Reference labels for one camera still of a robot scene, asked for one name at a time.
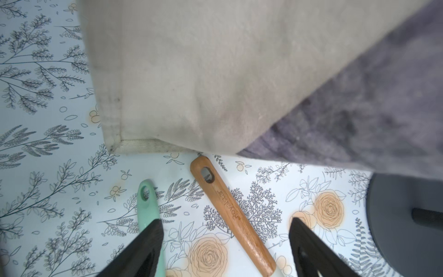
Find wooden handle white utensil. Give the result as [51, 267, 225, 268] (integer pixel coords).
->
[190, 156, 283, 277]

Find grey utensil rack stand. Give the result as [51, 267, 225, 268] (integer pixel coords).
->
[366, 174, 443, 277]

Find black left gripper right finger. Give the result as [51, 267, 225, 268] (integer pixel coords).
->
[289, 218, 359, 277]

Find mint handle grey ladle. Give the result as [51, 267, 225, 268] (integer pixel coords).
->
[137, 179, 166, 277]

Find beige canvas tote bag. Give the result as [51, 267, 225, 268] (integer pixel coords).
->
[77, 1, 443, 180]

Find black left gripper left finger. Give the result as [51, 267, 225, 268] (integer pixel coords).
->
[98, 219, 165, 277]

